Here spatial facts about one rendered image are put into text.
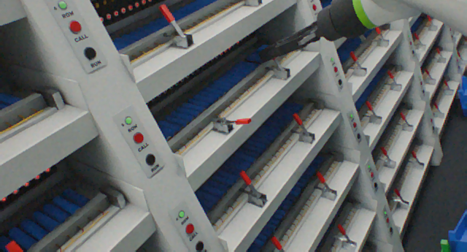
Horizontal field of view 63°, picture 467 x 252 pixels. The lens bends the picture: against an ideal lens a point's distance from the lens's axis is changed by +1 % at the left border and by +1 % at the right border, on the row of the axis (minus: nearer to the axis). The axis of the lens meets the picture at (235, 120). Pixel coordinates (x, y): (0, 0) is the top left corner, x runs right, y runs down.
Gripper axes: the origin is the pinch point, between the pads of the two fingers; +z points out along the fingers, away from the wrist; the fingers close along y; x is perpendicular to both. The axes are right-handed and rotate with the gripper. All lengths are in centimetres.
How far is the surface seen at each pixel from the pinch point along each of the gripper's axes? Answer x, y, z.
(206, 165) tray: -9.6, -36.7, -0.5
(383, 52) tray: -28, 63, 3
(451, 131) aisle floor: -98, 120, 14
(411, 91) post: -57, 88, 10
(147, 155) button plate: 0.0, -47.3, -2.8
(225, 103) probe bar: -3.4, -19.5, 4.4
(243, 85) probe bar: -2.8, -11.2, 4.2
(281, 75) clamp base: -6.5, -1.0, 0.6
